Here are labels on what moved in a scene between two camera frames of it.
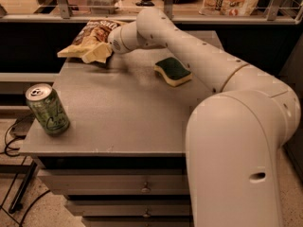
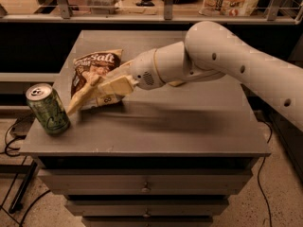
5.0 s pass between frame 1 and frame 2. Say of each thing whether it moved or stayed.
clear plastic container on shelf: stayed
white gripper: moved
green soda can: stayed
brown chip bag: moved
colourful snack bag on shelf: stayed
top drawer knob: stayed
